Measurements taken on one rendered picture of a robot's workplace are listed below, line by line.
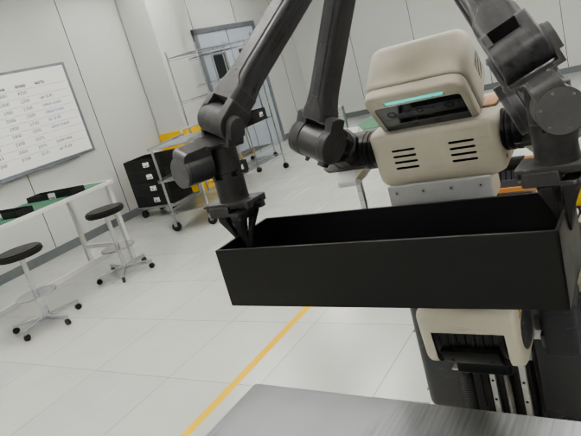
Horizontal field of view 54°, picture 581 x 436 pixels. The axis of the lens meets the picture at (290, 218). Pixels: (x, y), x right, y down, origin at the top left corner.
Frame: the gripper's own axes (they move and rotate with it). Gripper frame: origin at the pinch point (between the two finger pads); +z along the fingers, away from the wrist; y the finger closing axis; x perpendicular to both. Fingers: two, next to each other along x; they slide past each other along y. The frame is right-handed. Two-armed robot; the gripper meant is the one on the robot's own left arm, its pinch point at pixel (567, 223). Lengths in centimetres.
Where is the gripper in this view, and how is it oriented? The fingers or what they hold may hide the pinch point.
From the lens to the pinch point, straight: 87.9
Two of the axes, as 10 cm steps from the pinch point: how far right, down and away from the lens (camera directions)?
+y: 8.2, -0.8, -5.6
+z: 2.6, 9.4, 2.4
